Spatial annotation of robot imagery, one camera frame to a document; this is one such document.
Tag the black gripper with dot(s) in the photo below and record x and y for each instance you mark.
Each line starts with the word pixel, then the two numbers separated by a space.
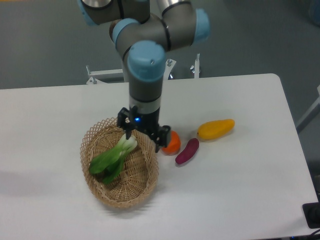
pixel 148 124

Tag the green bok choy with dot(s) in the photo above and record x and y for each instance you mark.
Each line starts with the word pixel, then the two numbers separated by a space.
pixel 110 163

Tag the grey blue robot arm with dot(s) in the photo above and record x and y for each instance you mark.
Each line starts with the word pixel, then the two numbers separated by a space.
pixel 142 40

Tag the woven wicker basket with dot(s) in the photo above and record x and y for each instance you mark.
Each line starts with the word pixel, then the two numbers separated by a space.
pixel 129 181

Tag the orange tangerine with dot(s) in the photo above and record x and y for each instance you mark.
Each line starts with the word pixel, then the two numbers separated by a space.
pixel 174 145

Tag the purple sweet potato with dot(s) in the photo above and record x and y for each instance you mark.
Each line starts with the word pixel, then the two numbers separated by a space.
pixel 188 152

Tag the yellow papaya half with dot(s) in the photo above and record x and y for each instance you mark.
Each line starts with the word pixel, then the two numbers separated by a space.
pixel 215 129

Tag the white table leg right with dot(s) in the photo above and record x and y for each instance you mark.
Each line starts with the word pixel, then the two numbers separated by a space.
pixel 309 114

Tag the black box at table edge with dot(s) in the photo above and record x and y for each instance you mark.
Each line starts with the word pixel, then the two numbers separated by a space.
pixel 312 214

